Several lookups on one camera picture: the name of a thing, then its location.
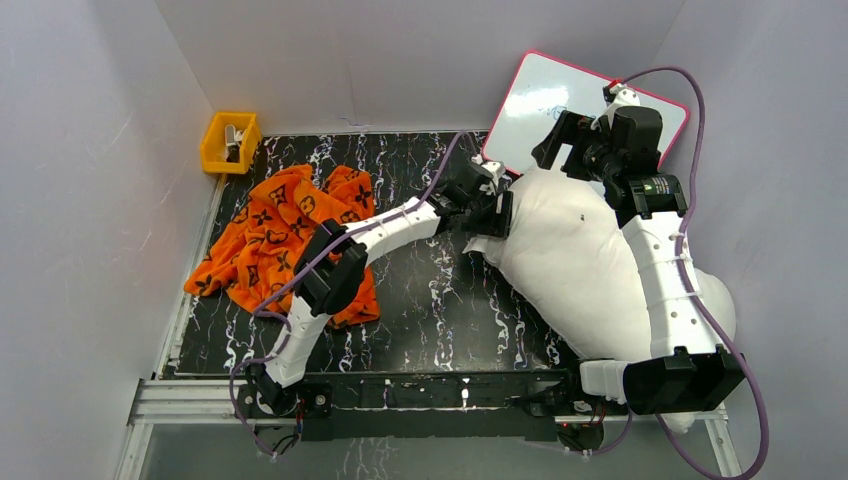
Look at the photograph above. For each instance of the white clips in bin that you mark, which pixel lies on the white clips in bin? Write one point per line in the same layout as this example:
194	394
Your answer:
233	141

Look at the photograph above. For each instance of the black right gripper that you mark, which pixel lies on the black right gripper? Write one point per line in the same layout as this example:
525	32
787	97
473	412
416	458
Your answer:
575	130

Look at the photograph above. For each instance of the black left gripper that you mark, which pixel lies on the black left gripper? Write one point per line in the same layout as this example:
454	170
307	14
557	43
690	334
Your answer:
494	213

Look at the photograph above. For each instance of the orange patterned pillowcase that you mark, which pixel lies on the orange patterned pillowcase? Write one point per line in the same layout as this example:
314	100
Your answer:
259	248

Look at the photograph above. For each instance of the white pillow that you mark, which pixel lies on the white pillow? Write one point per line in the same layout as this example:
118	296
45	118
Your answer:
567	256

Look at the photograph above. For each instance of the pink framed whiteboard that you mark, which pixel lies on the pink framed whiteboard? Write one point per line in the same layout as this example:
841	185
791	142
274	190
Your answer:
544	88

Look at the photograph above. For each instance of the yellow plastic bin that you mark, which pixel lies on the yellow plastic bin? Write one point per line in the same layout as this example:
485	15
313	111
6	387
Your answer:
212	148

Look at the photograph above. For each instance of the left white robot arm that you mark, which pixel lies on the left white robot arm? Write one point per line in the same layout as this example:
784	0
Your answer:
332	268

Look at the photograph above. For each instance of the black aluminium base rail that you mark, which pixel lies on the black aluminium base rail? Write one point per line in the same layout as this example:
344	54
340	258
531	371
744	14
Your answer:
536	405

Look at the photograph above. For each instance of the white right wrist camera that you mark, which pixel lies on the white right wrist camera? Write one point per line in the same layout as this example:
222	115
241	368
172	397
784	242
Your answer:
616	95

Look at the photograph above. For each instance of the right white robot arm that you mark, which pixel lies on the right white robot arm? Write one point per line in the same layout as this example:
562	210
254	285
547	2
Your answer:
690	368

